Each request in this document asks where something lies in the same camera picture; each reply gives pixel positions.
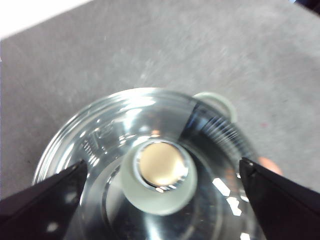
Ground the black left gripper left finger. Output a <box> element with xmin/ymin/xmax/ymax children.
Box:
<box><xmin>0</xmin><ymin>159</ymin><xmax>89</xmax><ymax>240</ymax></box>

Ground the brown egg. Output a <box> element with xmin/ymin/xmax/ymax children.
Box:
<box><xmin>259</xmin><ymin>156</ymin><xmax>284</xmax><ymax>176</ymax></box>

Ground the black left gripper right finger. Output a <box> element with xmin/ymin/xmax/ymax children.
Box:
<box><xmin>239</xmin><ymin>157</ymin><xmax>320</xmax><ymax>240</ymax></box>

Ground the glass lid with green knob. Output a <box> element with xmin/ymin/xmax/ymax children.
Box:
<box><xmin>32</xmin><ymin>87</ymin><xmax>267</xmax><ymax>240</ymax></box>

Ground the pale green electric pot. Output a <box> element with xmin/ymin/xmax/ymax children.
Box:
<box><xmin>193</xmin><ymin>91</ymin><xmax>238</xmax><ymax>124</ymax></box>

